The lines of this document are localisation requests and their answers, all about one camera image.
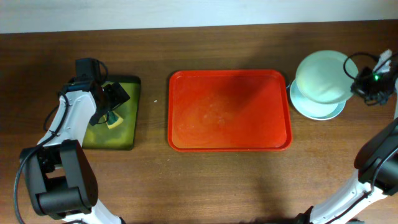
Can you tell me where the red plastic tray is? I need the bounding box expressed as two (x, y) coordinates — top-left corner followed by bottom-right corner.
(167, 69), (293, 152)

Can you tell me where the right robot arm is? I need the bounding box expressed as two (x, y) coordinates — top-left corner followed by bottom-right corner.
(293, 114), (397, 224)

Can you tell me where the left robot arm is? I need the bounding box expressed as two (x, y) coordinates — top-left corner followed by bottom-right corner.
(14, 58), (130, 224)

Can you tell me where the black tray with yellow liquid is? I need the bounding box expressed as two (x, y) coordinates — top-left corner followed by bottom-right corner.
(83, 75), (141, 151)

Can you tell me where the green and yellow sponge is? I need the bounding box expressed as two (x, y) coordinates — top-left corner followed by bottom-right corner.
(106, 111), (124, 129)

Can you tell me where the light blue plate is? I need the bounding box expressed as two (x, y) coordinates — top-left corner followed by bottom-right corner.
(290, 78), (346, 121)

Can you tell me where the light green plate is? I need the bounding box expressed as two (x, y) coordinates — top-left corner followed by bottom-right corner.
(295, 50), (359, 104)

